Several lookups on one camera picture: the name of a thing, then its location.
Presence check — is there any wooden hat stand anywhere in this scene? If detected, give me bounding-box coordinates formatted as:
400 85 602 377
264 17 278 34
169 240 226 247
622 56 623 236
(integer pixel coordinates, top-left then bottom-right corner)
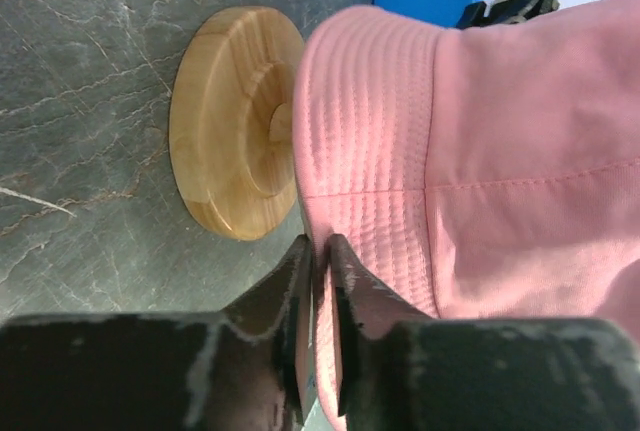
168 6 304 241

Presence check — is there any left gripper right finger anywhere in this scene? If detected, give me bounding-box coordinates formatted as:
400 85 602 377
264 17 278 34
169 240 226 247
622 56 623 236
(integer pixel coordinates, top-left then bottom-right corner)
327 234 639 430

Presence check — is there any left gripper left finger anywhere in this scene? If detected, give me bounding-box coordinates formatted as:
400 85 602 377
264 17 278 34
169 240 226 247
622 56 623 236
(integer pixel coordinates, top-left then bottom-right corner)
1 236 312 430

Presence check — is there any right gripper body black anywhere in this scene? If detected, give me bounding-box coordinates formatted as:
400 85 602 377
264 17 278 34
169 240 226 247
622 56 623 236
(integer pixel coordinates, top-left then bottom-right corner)
456 0 560 28

